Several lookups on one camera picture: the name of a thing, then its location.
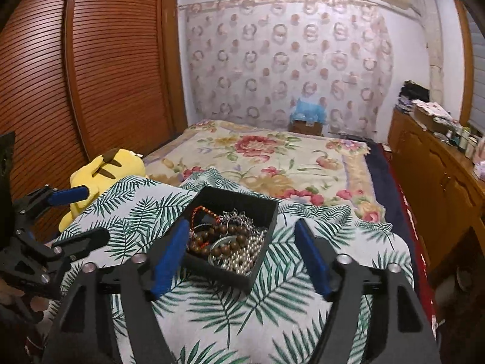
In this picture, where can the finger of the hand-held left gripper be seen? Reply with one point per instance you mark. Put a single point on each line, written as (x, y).
(85, 240)
(70, 195)

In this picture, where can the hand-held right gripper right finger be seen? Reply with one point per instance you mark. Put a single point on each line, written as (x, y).
(312, 261)

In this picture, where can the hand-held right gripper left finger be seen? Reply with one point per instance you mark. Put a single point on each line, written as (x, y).
(166, 265)

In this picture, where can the silver bangle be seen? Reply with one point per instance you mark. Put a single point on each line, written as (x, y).
(223, 240)

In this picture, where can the black jewelry box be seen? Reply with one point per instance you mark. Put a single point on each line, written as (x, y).
(231, 276)

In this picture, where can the person's left forearm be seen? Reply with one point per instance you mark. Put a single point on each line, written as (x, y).
(15, 341)

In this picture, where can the person's left hand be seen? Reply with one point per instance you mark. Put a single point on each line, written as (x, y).
(38, 304)

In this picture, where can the yellow plush toy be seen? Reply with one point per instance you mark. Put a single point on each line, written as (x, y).
(102, 174)

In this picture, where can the silver hair comb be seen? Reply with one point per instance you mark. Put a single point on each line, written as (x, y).
(242, 220)

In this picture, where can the leaf print cloth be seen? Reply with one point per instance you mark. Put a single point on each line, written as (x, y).
(242, 322)

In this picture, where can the navy blanket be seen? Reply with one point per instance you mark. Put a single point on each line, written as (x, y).
(394, 212)

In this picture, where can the red bed sheet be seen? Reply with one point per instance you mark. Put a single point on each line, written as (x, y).
(416, 254)

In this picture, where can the floral blanket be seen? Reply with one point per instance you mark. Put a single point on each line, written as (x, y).
(265, 159)

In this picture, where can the brown slatted wardrobe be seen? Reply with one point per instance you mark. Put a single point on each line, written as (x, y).
(87, 76)

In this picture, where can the small cardboard box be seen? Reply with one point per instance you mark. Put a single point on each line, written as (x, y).
(305, 128)

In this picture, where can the wooden cabinet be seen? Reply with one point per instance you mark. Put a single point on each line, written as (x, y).
(428, 182)

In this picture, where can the blue plastic bag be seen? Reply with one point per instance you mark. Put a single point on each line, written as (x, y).
(310, 110)

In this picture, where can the cardboard box with floral cloth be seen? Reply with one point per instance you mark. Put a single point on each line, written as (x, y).
(432, 113)

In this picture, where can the group of bottles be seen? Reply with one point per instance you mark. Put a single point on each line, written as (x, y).
(464, 140)

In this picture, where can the black bag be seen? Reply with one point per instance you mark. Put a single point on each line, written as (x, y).
(415, 91)

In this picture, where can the circle pattern curtain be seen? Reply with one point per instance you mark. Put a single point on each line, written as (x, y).
(288, 60)

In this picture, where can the beige pipe cover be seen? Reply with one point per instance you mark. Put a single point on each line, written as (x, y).
(432, 45)

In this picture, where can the window blinds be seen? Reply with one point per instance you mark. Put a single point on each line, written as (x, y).
(477, 76)

